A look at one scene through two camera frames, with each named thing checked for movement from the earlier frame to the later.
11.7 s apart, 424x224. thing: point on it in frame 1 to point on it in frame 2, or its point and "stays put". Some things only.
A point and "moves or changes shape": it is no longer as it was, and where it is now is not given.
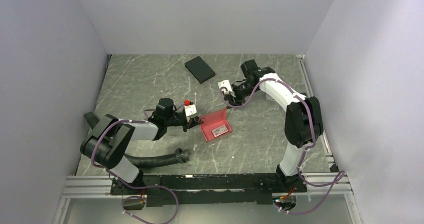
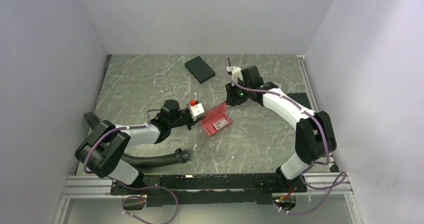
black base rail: (164, 190) stays put
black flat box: (199, 69) stays put
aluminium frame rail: (333, 182) stays put
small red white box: (219, 130) to (220, 123)
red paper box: (215, 124) moves or changes shape
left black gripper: (196, 121) stays put
